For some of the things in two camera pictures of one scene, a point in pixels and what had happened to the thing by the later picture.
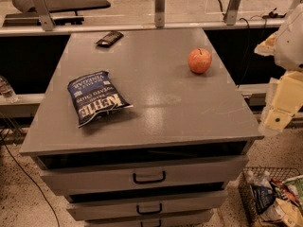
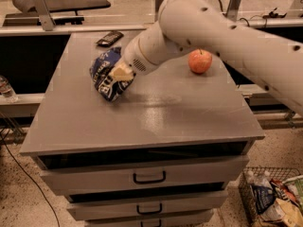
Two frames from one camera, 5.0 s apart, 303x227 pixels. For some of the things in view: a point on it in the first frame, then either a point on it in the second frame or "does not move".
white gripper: (292, 46) -> (134, 58)
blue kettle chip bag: (96, 95) -> (107, 86)
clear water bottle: (7, 92) does not move
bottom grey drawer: (151, 222) does not move
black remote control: (110, 39) does not move
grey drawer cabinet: (168, 161) does not move
